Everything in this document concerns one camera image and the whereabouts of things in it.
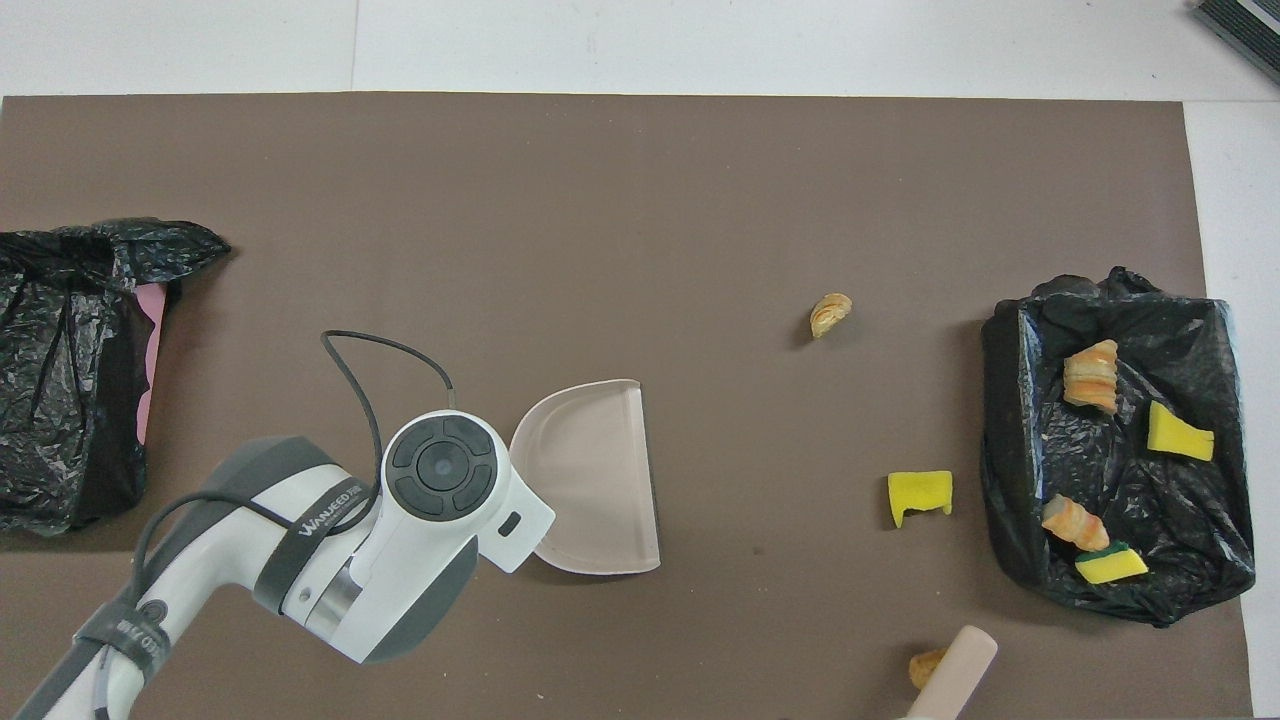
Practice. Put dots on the beige plastic dustpan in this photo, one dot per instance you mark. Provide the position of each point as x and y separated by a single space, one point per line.
600 480

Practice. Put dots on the brown bread roll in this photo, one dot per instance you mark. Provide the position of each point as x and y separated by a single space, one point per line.
925 668

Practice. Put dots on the large striped croissant piece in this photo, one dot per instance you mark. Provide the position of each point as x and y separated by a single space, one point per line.
1090 377

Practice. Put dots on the yellow sponge piece green backing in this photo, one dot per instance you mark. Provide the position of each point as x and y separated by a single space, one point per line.
1112 567

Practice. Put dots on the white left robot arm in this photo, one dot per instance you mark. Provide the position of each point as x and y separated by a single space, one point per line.
400 565

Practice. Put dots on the pink plastic bin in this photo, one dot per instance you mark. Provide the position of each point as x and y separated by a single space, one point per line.
150 360

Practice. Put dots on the black trash bag bin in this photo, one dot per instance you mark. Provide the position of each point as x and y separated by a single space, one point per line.
1130 470

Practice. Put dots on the black bag over pink bin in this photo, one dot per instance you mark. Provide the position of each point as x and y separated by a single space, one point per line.
60 400

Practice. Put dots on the brown table mat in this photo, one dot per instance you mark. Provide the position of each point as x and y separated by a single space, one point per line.
600 200

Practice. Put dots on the small striped croissant piece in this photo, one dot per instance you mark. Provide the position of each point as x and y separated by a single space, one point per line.
830 314

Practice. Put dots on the dark striped object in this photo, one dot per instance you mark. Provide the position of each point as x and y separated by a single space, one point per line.
1250 25

